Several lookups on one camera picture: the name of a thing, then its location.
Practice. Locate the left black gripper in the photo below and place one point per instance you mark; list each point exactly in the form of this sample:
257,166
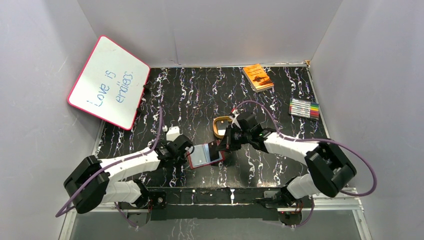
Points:
185,149

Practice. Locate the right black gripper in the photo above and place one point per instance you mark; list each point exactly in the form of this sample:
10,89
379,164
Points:
227,143

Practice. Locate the red card holder wallet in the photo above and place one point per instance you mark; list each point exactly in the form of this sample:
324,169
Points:
198,156

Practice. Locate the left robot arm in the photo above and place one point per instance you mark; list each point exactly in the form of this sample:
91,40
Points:
98,181

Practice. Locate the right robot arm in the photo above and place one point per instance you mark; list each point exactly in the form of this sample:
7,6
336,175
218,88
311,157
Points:
329,169

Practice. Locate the gold oval tray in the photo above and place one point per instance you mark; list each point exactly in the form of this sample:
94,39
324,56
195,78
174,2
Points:
219,125

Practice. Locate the orange book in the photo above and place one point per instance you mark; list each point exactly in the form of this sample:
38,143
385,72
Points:
258,78

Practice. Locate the pack of coloured markers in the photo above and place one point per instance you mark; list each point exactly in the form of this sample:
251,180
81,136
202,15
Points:
304,109

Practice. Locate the pink framed whiteboard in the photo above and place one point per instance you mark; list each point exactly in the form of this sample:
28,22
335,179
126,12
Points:
111,84

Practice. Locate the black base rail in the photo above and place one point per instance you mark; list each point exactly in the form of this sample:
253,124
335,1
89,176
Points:
266,203

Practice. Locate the aluminium frame rail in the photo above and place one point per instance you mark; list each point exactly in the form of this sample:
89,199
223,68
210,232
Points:
341,201

